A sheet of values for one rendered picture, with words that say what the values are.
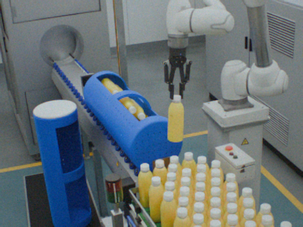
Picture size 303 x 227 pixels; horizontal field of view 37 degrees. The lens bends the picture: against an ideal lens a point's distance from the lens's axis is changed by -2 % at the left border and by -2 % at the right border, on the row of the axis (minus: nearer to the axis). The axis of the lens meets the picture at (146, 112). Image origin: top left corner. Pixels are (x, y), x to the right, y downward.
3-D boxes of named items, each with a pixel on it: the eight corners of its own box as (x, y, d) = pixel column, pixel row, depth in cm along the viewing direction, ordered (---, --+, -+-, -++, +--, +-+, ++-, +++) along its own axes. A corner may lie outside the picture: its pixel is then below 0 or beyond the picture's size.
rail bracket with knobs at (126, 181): (135, 192, 229) (133, 175, 225) (140, 200, 223) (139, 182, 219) (116, 198, 226) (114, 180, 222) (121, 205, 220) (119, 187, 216)
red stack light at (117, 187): (119, 181, 181) (118, 173, 180) (124, 189, 176) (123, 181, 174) (103, 186, 179) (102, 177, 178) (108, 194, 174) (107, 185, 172)
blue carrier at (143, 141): (125, 107, 316) (123, 67, 304) (183, 166, 241) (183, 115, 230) (84, 114, 306) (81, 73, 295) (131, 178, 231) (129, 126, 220)
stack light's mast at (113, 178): (121, 205, 186) (117, 171, 179) (126, 213, 180) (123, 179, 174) (106, 209, 184) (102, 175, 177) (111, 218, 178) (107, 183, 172)
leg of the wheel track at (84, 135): (89, 157, 450) (81, 97, 425) (91, 159, 446) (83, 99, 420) (83, 158, 449) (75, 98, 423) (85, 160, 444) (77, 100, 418)
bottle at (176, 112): (173, 135, 222) (174, 95, 215) (185, 139, 217) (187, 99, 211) (164, 140, 216) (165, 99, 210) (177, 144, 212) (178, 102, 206)
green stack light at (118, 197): (120, 192, 183) (119, 182, 181) (125, 201, 178) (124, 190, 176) (104, 197, 181) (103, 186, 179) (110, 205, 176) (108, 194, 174)
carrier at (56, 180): (48, 231, 323) (87, 232, 320) (26, 119, 288) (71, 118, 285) (58, 207, 349) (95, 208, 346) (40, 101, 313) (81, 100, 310)
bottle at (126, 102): (121, 105, 276) (133, 118, 259) (112, 100, 272) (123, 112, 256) (128, 95, 276) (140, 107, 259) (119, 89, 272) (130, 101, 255)
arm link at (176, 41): (164, 32, 204) (164, 46, 206) (172, 35, 196) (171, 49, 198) (183, 32, 207) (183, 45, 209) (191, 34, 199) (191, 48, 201)
